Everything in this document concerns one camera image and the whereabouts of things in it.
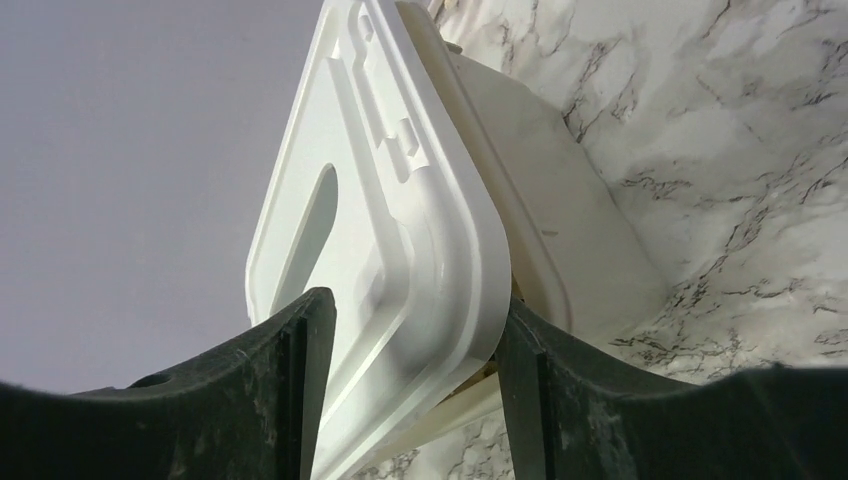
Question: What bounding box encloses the white bin lid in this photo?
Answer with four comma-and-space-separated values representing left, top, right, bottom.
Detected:
245, 1, 511, 479

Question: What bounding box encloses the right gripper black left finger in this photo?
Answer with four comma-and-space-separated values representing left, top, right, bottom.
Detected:
1, 287, 336, 479

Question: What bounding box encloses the beige plastic bin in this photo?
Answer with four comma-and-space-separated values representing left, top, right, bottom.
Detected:
357, 0, 670, 480

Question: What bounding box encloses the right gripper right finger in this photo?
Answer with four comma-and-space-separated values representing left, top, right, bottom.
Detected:
495, 300, 847, 479

